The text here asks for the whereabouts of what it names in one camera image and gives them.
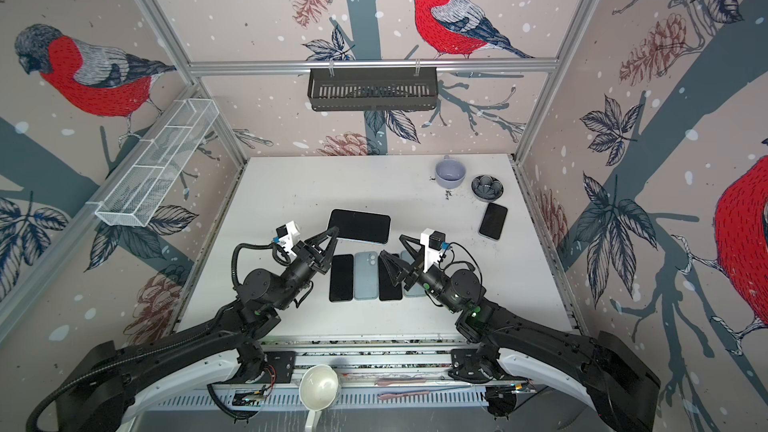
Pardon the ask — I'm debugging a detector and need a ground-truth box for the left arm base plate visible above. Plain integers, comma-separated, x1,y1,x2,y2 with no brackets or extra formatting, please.
228,351,296,385

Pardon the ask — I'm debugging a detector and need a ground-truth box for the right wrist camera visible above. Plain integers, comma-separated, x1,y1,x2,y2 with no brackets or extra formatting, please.
420,228,448,273

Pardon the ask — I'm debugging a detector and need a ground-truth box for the white mesh wall shelf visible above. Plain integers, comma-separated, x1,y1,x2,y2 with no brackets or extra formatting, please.
95,98,219,227

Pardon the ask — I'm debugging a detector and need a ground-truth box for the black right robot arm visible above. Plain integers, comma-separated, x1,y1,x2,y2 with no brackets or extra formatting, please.
379,231,660,431

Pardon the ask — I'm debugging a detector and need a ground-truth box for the lavender cup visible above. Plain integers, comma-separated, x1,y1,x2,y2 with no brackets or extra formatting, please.
434,155,466,190

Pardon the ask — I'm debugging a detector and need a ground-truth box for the white phone case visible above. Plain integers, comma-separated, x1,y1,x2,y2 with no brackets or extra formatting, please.
400,250,426,298

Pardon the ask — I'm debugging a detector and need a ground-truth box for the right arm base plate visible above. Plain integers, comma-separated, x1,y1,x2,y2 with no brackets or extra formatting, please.
447,348,530,384

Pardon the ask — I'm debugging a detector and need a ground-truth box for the dark grey small bowl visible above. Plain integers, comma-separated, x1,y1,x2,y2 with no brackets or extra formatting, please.
471,175,504,202

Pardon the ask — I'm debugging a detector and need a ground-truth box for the white ladle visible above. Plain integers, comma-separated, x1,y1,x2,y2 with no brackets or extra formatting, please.
299,364,340,432

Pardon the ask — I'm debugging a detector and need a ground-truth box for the black hanging wire basket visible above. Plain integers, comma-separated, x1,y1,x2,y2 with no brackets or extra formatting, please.
307,67,439,112

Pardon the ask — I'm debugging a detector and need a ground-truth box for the light blue phone case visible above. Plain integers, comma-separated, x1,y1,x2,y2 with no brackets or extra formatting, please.
353,252,379,300

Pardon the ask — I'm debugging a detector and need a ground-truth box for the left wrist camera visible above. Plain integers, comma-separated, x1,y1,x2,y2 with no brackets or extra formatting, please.
273,221,300,260

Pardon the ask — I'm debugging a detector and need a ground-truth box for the black phone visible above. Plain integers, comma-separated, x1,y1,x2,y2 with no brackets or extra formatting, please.
378,256,403,301
328,209,391,244
329,254,354,303
478,203,508,241

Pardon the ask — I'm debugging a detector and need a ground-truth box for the red pen on rail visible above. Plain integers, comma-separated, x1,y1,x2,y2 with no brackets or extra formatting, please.
377,388,443,401

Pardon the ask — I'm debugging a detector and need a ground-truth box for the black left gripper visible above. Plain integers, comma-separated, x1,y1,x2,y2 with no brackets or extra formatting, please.
271,227,337,313

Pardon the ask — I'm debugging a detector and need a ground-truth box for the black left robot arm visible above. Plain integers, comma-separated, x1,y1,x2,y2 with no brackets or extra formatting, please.
25,227,339,431

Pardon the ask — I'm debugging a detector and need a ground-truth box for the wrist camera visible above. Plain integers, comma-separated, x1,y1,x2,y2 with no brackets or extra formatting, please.
273,221,300,260
420,228,448,273

